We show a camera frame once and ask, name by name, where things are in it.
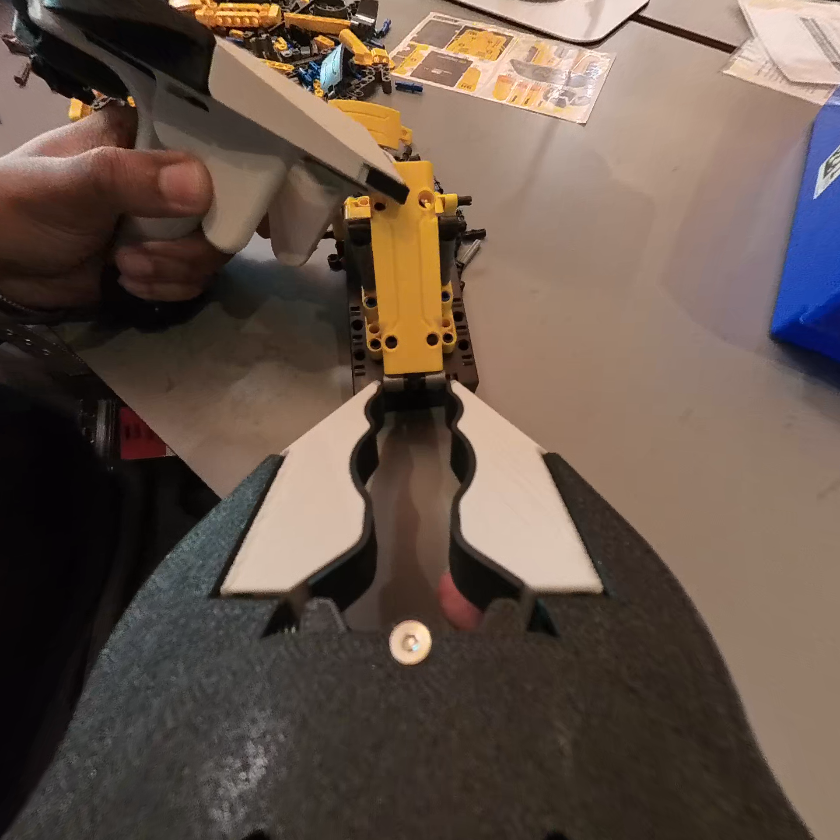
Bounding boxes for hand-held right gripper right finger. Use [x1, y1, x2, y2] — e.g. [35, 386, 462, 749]
[448, 382, 603, 608]

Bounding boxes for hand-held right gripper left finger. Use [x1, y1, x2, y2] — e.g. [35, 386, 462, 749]
[220, 382, 385, 608]

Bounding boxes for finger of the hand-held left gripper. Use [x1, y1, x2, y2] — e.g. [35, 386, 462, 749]
[209, 39, 412, 206]

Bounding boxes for yellow and black toy assembly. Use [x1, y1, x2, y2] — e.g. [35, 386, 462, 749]
[328, 161, 488, 396]

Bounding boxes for person's right hand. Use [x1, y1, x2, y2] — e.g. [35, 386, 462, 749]
[438, 571, 487, 631]

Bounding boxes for person's left hand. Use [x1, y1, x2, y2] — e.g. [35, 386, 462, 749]
[0, 112, 231, 311]

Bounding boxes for yellow curved toy panel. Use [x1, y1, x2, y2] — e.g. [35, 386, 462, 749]
[328, 98, 414, 148]

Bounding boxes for pile of yellow black toy pieces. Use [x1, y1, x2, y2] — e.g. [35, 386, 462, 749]
[66, 0, 414, 152]

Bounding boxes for yellow printed sticker sheet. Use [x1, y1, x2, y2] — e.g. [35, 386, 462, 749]
[387, 12, 616, 126]

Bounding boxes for person's black clothing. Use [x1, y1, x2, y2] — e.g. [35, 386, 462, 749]
[0, 315, 221, 840]

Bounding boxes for blue plastic bin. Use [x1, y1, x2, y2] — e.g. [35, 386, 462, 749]
[771, 85, 840, 382]

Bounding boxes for white paper sheets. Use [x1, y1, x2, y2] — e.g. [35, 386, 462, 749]
[722, 0, 840, 106]

